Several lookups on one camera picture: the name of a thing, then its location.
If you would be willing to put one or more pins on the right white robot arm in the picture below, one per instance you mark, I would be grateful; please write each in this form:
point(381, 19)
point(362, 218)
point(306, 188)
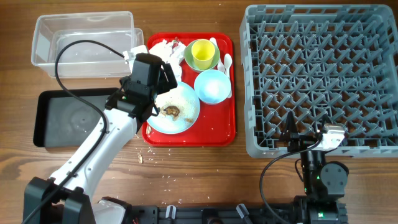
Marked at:
point(324, 182)

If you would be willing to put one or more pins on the large white napkin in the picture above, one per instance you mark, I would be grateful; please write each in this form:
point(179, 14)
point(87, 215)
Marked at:
point(174, 57)

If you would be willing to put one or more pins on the light blue bowl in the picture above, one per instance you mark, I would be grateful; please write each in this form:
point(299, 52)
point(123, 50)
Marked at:
point(212, 87)

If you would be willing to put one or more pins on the white plastic spoon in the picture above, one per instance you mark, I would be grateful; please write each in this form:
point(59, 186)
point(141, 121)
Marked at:
point(228, 61)

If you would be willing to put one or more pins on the clear plastic waste bin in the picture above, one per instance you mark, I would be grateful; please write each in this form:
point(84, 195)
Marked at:
point(85, 60)

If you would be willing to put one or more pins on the black rectangular tray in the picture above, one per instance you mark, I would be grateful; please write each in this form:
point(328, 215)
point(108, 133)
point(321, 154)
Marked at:
point(61, 120)

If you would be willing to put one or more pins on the green bowl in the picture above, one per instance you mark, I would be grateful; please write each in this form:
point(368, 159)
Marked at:
point(189, 59)

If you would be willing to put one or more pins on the light blue plate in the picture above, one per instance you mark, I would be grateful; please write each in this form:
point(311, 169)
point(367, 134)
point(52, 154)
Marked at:
point(182, 96)

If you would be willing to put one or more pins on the red serving tray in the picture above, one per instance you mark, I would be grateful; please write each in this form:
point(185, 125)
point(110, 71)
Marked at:
point(216, 124)

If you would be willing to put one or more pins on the grey dishwasher rack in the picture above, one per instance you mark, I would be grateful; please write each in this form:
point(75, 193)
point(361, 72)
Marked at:
point(316, 61)

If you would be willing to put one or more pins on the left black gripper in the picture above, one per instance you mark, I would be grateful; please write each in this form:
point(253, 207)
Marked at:
point(164, 84)

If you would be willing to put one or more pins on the red snack wrapper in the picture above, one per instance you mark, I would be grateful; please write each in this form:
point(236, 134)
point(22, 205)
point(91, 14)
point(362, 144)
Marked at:
point(175, 43)

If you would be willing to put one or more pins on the food crumb on table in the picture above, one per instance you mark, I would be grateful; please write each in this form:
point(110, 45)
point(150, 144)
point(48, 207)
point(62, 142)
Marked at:
point(140, 158)

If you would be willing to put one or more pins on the yellow cup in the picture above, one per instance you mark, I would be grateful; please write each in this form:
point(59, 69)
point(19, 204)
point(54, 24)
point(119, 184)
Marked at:
point(203, 52)

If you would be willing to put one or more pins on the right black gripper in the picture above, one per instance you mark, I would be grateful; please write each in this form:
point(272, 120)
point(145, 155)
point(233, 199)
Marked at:
point(300, 140)

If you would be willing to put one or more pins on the white plastic fork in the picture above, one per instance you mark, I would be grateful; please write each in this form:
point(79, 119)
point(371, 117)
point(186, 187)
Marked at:
point(219, 65)

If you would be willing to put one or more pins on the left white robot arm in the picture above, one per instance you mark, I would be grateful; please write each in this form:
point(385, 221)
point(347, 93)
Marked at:
point(66, 196)

